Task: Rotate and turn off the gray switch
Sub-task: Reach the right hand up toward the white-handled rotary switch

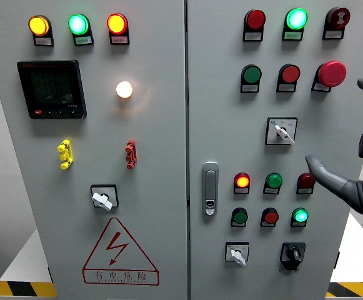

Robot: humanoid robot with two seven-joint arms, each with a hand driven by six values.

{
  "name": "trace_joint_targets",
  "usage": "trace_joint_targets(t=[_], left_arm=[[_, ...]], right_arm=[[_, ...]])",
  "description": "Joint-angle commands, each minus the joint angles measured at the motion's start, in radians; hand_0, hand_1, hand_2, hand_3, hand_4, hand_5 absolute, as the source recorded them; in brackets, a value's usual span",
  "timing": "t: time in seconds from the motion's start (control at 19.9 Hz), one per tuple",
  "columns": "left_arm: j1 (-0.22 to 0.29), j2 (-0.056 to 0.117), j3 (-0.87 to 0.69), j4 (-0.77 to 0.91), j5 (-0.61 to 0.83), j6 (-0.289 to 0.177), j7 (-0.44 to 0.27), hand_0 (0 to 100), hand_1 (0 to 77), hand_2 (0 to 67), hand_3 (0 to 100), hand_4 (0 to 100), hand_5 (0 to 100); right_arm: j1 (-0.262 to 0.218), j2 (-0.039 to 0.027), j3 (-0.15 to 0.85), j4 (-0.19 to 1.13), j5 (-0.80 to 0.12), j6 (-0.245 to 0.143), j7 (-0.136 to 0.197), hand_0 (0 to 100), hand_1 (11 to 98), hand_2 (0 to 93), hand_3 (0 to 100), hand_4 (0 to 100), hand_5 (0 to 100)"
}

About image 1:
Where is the small yellow handle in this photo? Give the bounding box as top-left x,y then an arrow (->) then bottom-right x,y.
57,139 -> 74,171

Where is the large red stop button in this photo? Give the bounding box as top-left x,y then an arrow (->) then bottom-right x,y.
311,60 -> 347,93

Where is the red warning triangle sign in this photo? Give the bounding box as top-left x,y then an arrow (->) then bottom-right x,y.
82,217 -> 161,286

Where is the grey cabinet door with display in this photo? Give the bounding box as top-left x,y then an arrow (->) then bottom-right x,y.
0,0 -> 189,300

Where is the small red push button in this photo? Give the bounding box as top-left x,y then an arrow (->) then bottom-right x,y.
260,207 -> 280,228

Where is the black-handle turn switch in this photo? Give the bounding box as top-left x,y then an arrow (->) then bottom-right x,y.
279,242 -> 307,272

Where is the red buzzer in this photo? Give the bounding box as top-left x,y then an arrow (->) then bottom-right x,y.
322,6 -> 351,41

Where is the white-handle turn switch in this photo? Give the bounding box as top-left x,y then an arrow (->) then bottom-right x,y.
89,184 -> 119,212
225,241 -> 250,267
264,117 -> 299,146

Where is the small red handle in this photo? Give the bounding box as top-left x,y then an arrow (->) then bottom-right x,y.
124,139 -> 137,170

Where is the green round lamp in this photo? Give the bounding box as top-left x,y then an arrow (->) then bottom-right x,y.
281,7 -> 309,41
67,13 -> 95,47

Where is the grey cabinet door with lock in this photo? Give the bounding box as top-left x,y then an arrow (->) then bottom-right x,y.
186,0 -> 363,300

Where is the small lit green lamp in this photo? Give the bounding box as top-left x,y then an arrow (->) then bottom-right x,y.
290,207 -> 309,228

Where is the yellow round lamp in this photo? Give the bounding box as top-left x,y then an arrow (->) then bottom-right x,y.
27,14 -> 55,48

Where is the black and yellow striped tape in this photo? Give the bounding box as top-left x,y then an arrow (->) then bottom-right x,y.
326,281 -> 363,298
0,281 -> 58,298

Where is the silver door lock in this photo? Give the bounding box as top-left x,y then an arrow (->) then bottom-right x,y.
202,161 -> 219,217

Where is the lit red round lamp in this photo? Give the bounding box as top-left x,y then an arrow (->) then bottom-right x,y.
106,12 -> 131,46

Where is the small lit red lamp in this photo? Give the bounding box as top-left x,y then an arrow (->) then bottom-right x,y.
233,172 -> 251,195

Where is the white cabinet base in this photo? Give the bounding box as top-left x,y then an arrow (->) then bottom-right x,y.
0,227 -> 58,298
326,212 -> 363,298

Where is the black display meter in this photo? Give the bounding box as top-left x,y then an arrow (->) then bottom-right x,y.
16,59 -> 87,120

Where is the white round lamp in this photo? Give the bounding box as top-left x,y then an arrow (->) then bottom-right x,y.
116,81 -> 134,99

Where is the small green push button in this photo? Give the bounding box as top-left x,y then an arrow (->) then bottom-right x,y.
230,207 -> 249,228

